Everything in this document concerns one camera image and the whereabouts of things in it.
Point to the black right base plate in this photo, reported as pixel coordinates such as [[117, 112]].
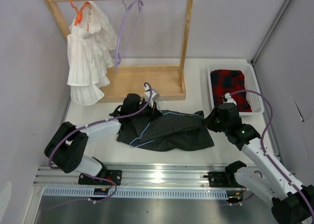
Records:
[[219, 179]]

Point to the purple plastic hanger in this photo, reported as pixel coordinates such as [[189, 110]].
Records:
[[125, 33]]

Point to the wooden clothes rack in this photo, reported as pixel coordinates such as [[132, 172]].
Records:
[[129, 78]]

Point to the orange plastic hanger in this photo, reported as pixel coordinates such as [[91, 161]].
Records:
[[79, 17]]

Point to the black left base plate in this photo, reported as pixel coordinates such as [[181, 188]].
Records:
[[102, 178]]

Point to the white pleated dress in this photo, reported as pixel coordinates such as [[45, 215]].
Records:
[[88, 47]]

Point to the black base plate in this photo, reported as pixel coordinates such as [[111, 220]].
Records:
[[219, 179], [102, 178]]

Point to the white slotted cable duct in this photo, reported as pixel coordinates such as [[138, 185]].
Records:
[[137, 193]]

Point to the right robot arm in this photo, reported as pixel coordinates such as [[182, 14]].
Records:
[[291, 202]]

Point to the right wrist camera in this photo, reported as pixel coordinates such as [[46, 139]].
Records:
[[227, 98]]

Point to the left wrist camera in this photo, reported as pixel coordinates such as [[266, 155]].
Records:
[[151, 96]]

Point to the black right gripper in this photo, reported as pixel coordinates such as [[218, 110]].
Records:
[[208, 121]]

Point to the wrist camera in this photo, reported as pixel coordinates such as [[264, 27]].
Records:
[[227, 98], [151, 96]]

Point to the aluminium mounting rail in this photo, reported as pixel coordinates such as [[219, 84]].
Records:
[[146, 176]]

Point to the red black plaid garment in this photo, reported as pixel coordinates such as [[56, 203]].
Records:
[[228, 81]]

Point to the grey polka dot skirt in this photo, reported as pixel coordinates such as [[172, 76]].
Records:
[[127, 131]]

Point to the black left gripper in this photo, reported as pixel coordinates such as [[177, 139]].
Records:
[[153, 113]]

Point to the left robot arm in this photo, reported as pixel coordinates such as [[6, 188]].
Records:
[[66, 149]]

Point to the white plastic basket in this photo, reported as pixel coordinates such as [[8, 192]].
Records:
[[250, 84]]

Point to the light blue wire hanger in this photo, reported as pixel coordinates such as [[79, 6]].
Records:
[[173, 130]]

